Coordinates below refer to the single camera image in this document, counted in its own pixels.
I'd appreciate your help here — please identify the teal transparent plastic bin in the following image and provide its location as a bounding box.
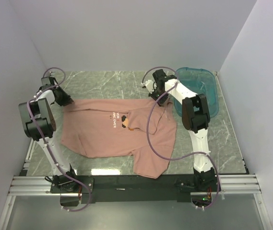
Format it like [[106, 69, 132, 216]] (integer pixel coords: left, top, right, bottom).
[[174, 67, 220, 119]]

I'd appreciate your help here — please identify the pink t shirt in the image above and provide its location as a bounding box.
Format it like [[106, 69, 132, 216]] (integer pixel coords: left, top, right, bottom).
[[61, 99, 177, 179]]

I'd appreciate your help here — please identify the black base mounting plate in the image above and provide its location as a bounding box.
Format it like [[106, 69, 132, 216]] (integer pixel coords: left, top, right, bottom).
[[49, 174, 223, 207]]

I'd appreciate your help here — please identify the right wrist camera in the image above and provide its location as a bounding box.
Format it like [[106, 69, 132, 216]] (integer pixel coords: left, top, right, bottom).
[[141, 80, 154, 92]]

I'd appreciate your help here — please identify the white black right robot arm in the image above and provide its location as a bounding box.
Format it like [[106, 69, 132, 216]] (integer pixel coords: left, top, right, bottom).
[[142, 68, 219, 191]]

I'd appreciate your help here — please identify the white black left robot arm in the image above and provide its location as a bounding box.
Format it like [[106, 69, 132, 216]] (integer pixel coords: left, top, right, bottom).
[[18, 77, 79, 193]]

